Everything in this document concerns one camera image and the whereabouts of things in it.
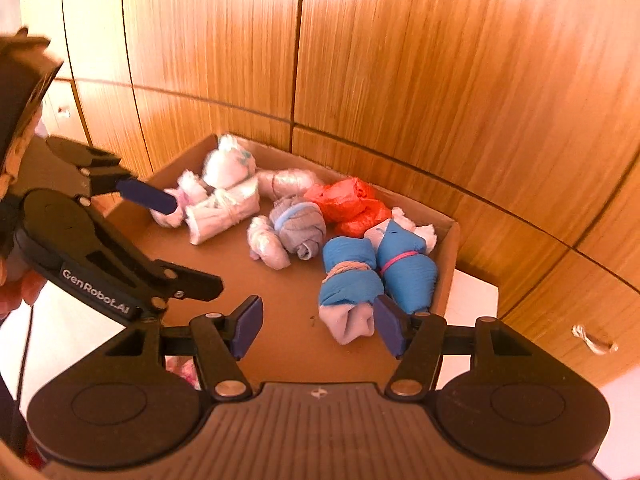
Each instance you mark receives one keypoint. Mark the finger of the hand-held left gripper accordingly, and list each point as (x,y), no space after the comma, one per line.
(190,282)
(147,196)

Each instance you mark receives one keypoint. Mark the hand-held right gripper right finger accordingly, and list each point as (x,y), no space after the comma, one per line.
(392,325)

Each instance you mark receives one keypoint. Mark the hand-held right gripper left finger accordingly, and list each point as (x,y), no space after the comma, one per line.
(247,325)

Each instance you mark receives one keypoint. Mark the cardboard box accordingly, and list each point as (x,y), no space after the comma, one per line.
(260,310)

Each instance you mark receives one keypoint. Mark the pink white cloth bundle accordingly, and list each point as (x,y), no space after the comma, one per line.
(180,205)

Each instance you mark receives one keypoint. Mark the blue cloth bundle tan band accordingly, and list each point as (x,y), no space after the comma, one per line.
(350,280)

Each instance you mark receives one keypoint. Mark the person's left hand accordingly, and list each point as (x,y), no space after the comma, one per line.
(22,290)

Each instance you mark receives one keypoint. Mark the blue cloth bundle pink band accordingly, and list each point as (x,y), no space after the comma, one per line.
(405,270)

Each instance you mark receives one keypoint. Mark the white tied cloth roll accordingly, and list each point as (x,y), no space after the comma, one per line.
(225,212)

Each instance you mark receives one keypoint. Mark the white pink sock bundle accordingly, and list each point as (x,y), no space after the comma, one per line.
(267,245)

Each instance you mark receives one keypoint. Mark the grey sock bundle blue band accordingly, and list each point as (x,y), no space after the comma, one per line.
(300,227)

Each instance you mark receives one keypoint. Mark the red rolled sock bundle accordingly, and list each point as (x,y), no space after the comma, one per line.
(350,205)

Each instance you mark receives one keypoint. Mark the translucent white plastic bundle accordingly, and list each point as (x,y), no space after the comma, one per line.
(292,182)

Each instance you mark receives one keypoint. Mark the wooden wardrobe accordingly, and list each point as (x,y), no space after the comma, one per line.
(400,85)

